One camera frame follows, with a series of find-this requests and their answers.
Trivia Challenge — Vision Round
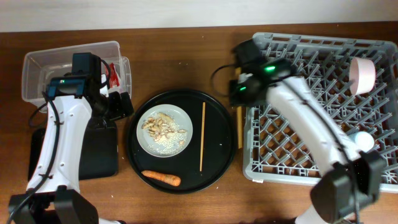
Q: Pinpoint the peanut shells and rice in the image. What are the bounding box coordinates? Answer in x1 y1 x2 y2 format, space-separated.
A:
141 112 188 156

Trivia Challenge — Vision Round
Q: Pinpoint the pink bowl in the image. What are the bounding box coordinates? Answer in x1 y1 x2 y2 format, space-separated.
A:
349 57 376 95

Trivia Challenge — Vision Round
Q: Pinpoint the orange carrot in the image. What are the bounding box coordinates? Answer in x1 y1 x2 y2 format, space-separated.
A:
141 170 181 187

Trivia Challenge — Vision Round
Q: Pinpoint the clear plastic waste bin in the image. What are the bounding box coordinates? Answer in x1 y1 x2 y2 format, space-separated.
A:
21 40 132 107

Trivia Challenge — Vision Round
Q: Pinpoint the grey plate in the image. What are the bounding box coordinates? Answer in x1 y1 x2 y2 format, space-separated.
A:
136 104 193 158

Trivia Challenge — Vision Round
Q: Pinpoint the red snack wrapper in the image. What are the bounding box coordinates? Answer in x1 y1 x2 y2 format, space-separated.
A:
106 63 121 88

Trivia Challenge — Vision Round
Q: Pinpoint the black rectangular tray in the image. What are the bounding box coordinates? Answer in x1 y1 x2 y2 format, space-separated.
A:
27 119 119 181

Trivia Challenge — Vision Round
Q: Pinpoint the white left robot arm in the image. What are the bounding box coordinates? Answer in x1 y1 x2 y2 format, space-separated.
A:
7 77 109 223

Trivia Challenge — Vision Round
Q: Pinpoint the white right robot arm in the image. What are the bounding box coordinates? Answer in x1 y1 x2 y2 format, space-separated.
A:
229 59 385 223

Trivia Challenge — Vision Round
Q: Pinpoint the blue cup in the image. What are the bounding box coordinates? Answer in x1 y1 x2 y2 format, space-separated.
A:
349 131 374 152

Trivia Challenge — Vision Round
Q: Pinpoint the wooden chopstick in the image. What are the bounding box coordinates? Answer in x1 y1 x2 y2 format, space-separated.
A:
236 106 243 149
200 102 206 172

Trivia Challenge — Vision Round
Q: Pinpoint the grey dishwasher rack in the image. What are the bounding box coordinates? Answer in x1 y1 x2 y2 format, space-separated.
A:
243 32 397 193

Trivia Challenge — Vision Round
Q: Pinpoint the round black serving tray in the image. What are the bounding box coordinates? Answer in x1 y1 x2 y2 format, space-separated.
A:
126 89 238 194

